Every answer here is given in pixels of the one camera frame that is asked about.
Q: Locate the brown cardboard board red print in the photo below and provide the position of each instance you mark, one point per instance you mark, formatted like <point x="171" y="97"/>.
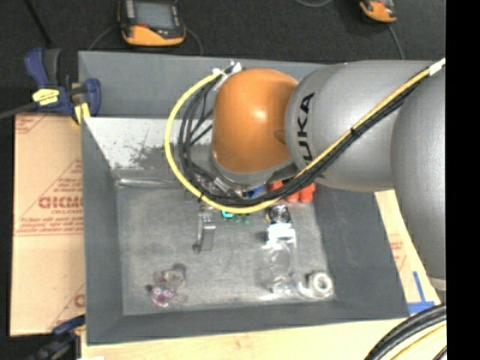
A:
<point x="45" y="268"/>

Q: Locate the grey and purple toy animal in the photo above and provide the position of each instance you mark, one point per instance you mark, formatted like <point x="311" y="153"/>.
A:
<point x="167" y="285"/>

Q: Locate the grey metal bin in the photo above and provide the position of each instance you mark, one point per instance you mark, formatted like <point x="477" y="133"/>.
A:
<point x="157" y="231"/>

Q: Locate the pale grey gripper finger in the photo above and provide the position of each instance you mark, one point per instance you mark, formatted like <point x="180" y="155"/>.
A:
<point x="209" y="238"/>
<point x="198" y="236"/>

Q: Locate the black cylinder on white bracket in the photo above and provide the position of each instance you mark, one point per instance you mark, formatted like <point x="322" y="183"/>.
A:
<point x="278" y="214"/>

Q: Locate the clear plastic bottle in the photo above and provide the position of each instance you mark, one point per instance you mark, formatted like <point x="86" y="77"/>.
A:
<point x="279" y="264"/>

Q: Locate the orange-red ridged toy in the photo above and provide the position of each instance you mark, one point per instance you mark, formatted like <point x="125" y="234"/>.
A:
<point x="302" y="195"/>

